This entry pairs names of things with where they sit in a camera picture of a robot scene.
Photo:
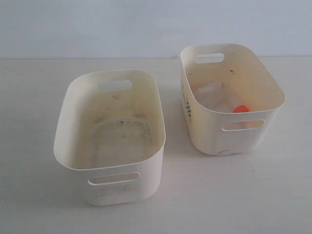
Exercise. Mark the white plastic bin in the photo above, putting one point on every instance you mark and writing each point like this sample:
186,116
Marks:
110,136
241,72

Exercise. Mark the clear bottle orange cap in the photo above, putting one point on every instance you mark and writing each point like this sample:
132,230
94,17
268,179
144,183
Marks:
236,104

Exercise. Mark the clear bottle blue cap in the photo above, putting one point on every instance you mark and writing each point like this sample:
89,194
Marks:
221,106

